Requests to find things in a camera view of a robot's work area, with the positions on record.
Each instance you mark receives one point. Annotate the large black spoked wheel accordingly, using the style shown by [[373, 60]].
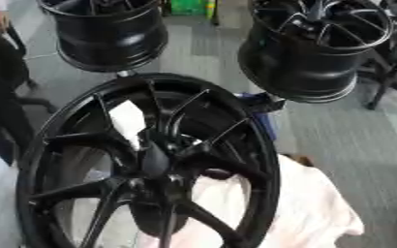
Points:
[[151, 190]]

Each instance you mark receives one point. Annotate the black spoked wheel rim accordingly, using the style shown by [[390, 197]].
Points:
[[306, 69]]

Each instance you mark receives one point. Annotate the green box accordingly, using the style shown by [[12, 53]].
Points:
[[189, 7]]

